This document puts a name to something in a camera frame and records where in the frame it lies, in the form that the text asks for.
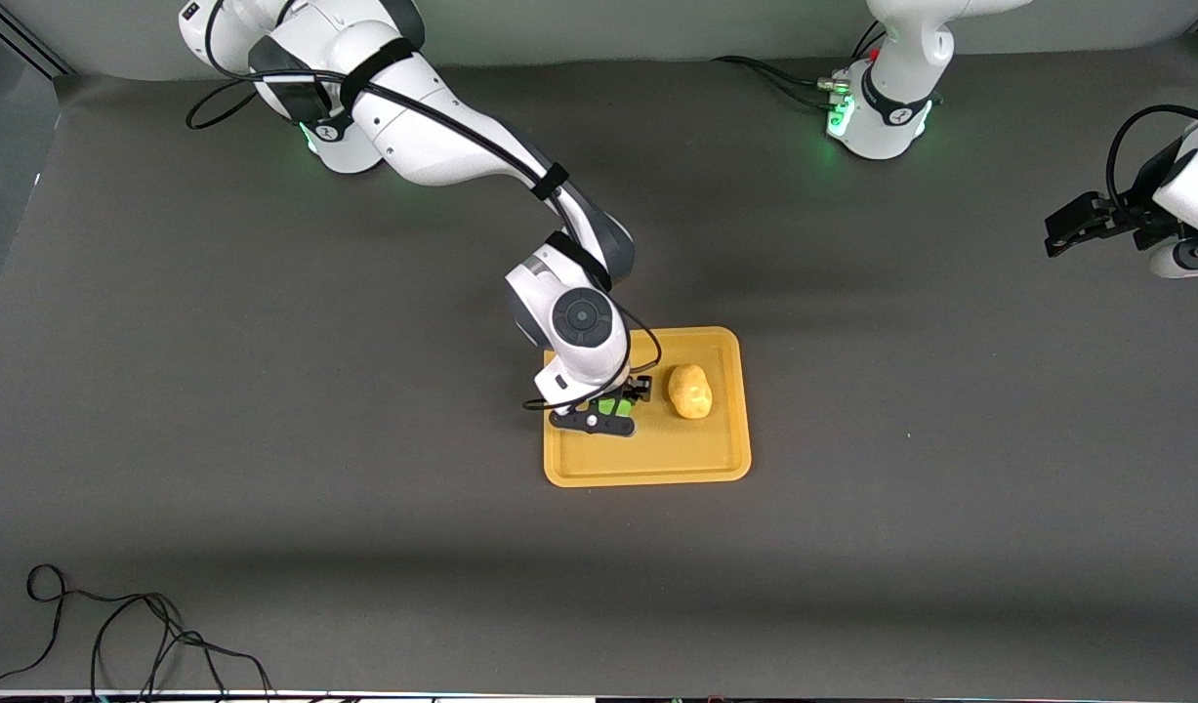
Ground yellow potato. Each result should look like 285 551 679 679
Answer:
667 363 715 422

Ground yellow plastic tray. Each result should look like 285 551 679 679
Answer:
543 326 753 488

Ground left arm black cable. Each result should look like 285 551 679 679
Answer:
1104 104 1198 201

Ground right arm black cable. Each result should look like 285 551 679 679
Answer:
185 0 663 413

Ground loose thin black cable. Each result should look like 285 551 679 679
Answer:
0 564 272 700

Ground dark metal frame rail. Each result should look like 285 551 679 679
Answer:
0 12 74 79

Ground dark grey table mat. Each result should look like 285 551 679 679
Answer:
0 37 1198 696

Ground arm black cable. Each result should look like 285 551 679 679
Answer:
185 0 663 413
1104 104 1198 201

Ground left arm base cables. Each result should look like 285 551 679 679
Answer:
713 55 853 110

